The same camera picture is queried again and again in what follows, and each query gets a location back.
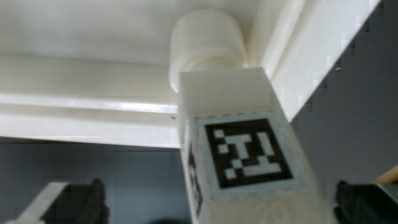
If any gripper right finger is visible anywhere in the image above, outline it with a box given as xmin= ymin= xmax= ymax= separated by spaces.
xmin=333 ymin=182 xmax=398 ymax=224

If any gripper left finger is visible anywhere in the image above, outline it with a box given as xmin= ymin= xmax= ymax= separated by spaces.
xmin=40 ymin=179 xmax=109 ymax=224

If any white square tabletop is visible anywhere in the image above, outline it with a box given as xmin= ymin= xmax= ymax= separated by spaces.
xmin=0 ymin=0 xmax=381 ymax=148

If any white leg with marker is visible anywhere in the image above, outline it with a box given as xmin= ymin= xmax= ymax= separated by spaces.
xmin=168 ymin=8 xmax=326 ymax=224

